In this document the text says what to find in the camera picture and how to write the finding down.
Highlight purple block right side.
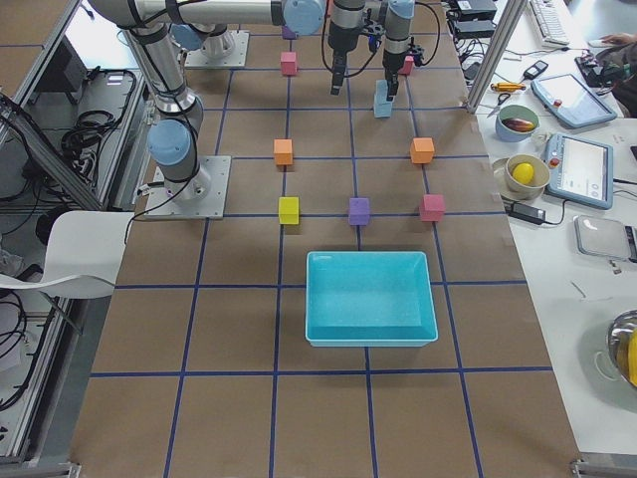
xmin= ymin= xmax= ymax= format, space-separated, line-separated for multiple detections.
xmin=347 ymin=197 xmax=371 ymax=226

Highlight purple block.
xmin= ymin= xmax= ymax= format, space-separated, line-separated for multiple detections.
xmin=282 ymin=26 xmax=297 ymax=40
xmin=347 ymin=197 xmax=371 ymax=226

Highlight aluminium frame post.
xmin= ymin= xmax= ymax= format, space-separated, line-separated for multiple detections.
xmin=466 ymin=0 xmax=527 ymax=114

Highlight orange block right far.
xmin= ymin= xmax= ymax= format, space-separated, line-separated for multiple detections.
xmin=410 ymin=137 xmax=435 ymax=164

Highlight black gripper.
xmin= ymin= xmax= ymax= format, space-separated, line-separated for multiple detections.
xmin=327 ymin=20 xmax=359 ymax=96
xmin=382 ymin=42 xmax=424 ymax=102

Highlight red block right far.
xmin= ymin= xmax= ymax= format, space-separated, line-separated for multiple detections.
xmin=419 ymin=194 xmax=446 ymax=222

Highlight yellow block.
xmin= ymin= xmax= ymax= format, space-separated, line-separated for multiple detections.
xmin=278 ymin=196 xmax=301 ymax=225

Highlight purple block left side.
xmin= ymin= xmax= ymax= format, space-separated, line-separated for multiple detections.
xmin=282 ymin=26 xmax=297 ymax=40

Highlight red block left far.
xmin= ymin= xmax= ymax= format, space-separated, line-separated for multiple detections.
xmin=398 ymin=55 xmax=414 ymax=76

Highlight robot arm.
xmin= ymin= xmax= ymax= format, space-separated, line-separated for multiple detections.
xmin=165 ymin=1 xmax=422 ymax=102
xmin=91 ymin=1 xmax=326 ymax=205

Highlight steel bowl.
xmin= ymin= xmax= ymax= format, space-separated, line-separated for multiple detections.
xmin=593 ymin=310 xmax=636 ymax=389

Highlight black power adapter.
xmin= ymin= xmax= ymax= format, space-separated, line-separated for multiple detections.
xmin=505 ymin=201 xmax=545 ymax=225

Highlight scissors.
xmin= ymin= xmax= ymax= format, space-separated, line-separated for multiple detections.
xmin=488 ymin=92 xmax=512 ymax=118

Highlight orange block near base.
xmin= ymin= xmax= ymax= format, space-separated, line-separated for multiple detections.
xmin=273 ymin=138 xmax=294 ymax=166

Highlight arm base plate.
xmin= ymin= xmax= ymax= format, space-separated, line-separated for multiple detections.
xmin=144 ymin=155 xmax=232 ymax=219
xmin=185 ymin=30 xmax=250 ymax=70

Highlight red block near base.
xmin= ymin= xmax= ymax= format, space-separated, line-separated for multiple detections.
xmin=280 ymin=51 xmax=299 ymax=77

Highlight green bowl with fruit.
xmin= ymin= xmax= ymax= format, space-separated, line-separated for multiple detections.
xmin=495 ymin=105 xmax=539 ymax=142

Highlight teach pendant tablet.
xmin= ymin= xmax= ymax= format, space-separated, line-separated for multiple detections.
xmin=531 ymin=74 xmax=617 ymax=128
xmin=542 ymin=133 xmax=614 ymax=210

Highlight cyan plastic bin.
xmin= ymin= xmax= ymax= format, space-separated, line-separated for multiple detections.
xmin=305 ymin=251 xmax=439 ymax=348

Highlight light blue block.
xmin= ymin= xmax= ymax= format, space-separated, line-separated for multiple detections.
xmin=373 ymin=102 xmax=393 ymax=119
xmin=374 ymin=80 xmax=390 ymax=105

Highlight white chair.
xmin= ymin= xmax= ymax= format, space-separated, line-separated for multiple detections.
xmin=1 ymin=211 xmax=133 ymax=299

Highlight beige bowl with lemon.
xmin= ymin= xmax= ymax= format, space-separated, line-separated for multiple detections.
xmin=492 ymin=154 xmax=550 ymax=200

